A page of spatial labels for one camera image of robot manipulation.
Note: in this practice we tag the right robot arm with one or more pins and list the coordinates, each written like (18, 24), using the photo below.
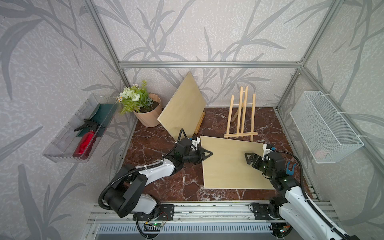
(292, 202)

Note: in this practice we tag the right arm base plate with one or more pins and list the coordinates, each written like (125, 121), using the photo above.
(261, 211)

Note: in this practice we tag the aluminium cage frame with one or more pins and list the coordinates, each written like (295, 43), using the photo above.
(300, 66)

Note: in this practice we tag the white wire basket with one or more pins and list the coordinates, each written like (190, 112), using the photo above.
(322, 126)

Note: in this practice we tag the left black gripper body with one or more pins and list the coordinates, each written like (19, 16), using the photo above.
(193, 157)

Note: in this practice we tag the wooden easel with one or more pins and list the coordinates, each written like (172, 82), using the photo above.
(199, 123)
(237, 112)

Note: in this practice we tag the pink item in basket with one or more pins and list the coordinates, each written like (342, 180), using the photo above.
(321, 154)

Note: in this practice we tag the green trowel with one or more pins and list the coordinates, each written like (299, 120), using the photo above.
(103, 115)

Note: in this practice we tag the aluminium front rail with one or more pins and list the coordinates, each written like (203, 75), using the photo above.
(225, 217)

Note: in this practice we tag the blue hand rake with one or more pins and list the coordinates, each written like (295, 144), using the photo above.
(291, 168)

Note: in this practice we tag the potted flower plant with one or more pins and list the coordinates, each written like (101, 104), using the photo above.
(145, 106)

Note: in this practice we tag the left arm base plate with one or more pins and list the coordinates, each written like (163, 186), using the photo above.
(160, 213)

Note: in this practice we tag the clear plastic wall bin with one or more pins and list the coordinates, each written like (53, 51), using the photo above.
(79, 138)

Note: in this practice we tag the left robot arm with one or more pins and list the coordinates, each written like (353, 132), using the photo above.
(125, 193)

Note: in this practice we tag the wooden board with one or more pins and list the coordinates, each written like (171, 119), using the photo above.
(184, 109)
(227, 167)

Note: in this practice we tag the red spray bottle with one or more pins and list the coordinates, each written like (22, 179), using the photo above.
(84, 147)

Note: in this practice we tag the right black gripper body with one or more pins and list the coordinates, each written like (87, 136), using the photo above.
(263, 167)

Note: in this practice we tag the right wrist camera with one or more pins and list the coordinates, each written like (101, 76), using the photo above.
(268, 148)

